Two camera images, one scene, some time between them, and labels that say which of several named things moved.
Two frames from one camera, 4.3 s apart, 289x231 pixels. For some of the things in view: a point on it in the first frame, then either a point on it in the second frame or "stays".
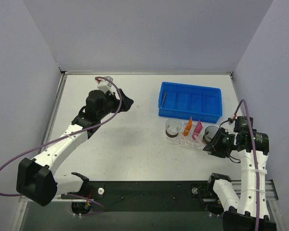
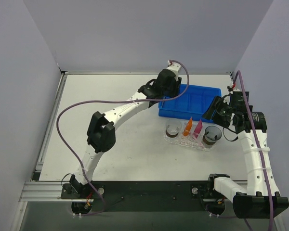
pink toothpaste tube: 198,127 stays
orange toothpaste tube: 186,131 stays
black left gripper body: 117,104 -> 174,85
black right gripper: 218,142 -> 216,109
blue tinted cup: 209,132 stays
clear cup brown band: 173,126 stays
